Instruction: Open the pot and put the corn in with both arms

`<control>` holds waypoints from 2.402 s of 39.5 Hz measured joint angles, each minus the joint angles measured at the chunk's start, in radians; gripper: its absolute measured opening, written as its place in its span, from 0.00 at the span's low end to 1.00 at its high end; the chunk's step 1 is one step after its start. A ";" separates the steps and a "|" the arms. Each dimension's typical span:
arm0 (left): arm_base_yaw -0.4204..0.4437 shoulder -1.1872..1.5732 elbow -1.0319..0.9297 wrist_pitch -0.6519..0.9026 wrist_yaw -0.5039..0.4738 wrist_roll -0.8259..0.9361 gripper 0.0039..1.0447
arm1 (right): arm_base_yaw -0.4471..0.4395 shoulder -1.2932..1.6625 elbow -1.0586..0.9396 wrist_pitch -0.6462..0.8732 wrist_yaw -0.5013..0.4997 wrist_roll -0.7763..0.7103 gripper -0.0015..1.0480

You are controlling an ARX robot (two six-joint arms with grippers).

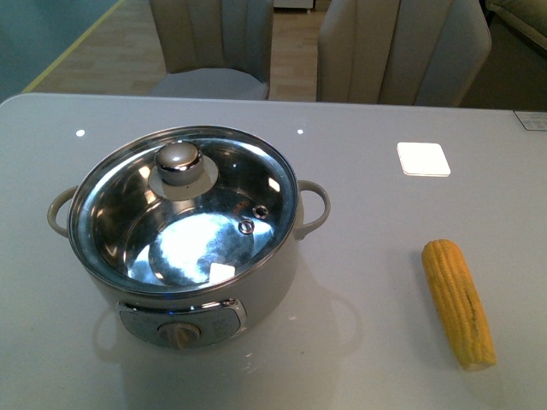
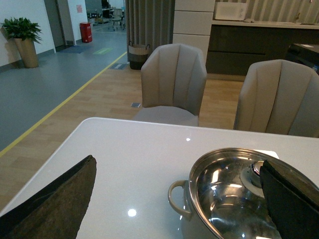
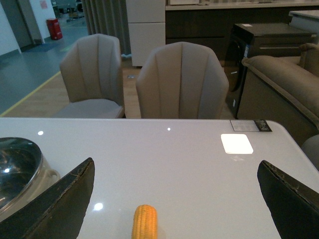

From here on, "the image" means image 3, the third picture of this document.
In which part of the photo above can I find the grey curtain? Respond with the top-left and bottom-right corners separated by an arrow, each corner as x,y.
82,0 -> 131,55

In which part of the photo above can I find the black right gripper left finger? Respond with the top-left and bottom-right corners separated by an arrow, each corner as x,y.
0,158 -> 95,239

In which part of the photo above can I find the black appliance box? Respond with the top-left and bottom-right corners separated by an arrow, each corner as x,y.
224,23 -> 317,117

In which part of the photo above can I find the beige chair right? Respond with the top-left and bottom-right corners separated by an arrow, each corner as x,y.
136,42 -> 229,120

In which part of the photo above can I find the steel cooking pot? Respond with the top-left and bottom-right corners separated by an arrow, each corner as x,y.
0,137 -> 60,221

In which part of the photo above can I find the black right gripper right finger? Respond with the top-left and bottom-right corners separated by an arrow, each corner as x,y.
257,160 -> 319,239

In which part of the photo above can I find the yellow corn cob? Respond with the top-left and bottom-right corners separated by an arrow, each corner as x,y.
131,205 -> 158,239

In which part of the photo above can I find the white cabinet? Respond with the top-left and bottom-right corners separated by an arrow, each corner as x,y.
126,0 -> 165,67

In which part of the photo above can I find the red bin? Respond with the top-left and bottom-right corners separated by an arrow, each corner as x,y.
46,18 -> 63,40

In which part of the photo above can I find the beige chair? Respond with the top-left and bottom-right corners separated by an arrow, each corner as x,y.
136,42 -> 229,120
54,34 -> 125,119

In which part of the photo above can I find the grey stool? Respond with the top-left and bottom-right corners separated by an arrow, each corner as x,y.
301,135 -> 319,170

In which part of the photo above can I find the dark kitchen counter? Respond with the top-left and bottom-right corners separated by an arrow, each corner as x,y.
165,4 -> 319,61

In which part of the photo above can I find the beige chair left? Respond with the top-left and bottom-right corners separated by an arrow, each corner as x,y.
54,34 -> 125,119

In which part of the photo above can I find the beige sofa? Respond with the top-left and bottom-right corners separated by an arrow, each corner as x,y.
237,43 -> 319,145

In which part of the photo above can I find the table label sticker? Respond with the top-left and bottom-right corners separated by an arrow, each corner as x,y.
230,119 -> 272,132

